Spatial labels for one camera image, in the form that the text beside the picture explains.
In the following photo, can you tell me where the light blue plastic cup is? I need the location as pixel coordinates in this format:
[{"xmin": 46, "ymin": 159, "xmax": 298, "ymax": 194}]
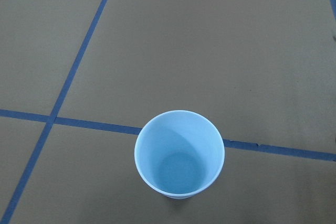
[{"xmin": 134, "ymin": 110, "xmax": 225, "ymax": 199}]

